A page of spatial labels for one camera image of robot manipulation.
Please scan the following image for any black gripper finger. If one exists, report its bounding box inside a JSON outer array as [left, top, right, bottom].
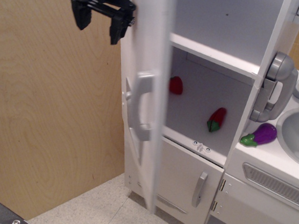
[[110, 13, 129, 45], [71, 0, 92, 30]]

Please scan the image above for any white fridge door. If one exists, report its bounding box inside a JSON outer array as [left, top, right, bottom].
[[120, 0, 176, 213]]

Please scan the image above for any white toy fridge cabinet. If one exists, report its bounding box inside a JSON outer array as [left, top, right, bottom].
[[117, 0, 293, 224]]

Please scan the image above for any grey ice dispenser panel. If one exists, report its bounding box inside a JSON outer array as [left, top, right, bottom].
[[123, 77, 150, 166]]

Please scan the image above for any red toy strawberry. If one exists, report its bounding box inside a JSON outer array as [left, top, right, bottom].
[[169, 76, 183, 95]]

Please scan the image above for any red toy chili pepper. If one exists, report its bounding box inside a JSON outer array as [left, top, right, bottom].
[[207, 107, 227, 132]]

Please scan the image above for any grey toy telephone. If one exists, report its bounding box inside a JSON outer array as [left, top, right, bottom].
[[250, 52, 298, 123]]

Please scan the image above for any white lower freezer door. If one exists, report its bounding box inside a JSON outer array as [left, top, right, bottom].
[[152, 130, 226, 224]]

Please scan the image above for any purple toy eggplant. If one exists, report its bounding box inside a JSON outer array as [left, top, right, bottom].
[[239, 123, 277, 147]]

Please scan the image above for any grey toy sink basin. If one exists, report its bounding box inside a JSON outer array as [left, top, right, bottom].
[[277, 108, 299, 164]]

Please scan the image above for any white toy kitchen counter unit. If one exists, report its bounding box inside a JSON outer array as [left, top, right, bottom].
[[203, 64, 299, 224]]

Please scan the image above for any grey vent grille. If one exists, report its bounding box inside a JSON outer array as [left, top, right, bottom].
[[242, 163, 299, 206]]

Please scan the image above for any grey upper door handle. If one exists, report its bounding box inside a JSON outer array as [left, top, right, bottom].
[[128, 71, 155, 142]]

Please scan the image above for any grey freezer door handle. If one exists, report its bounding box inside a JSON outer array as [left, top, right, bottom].
[[191, 172, 208, 208]]

